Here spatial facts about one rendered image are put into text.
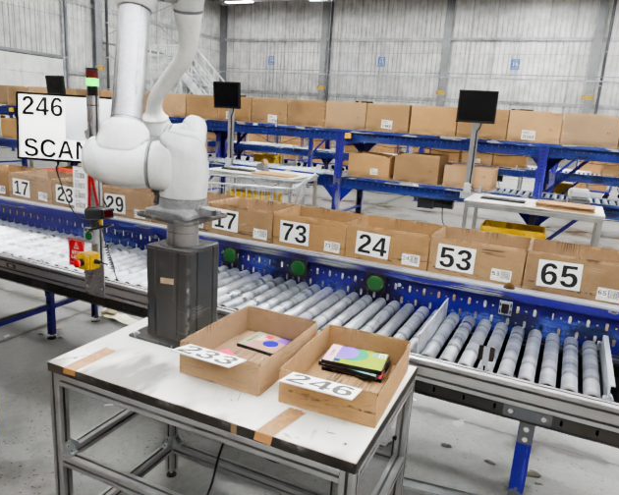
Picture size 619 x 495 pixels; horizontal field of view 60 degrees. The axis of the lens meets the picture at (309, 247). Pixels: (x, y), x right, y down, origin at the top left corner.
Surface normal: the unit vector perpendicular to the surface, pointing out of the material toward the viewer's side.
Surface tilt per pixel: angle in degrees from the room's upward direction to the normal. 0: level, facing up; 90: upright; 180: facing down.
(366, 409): 91
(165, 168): 89
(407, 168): 89
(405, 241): 91
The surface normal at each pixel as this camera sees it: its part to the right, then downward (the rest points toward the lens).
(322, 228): -0.43, 0.20
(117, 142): 0.09, -0.10
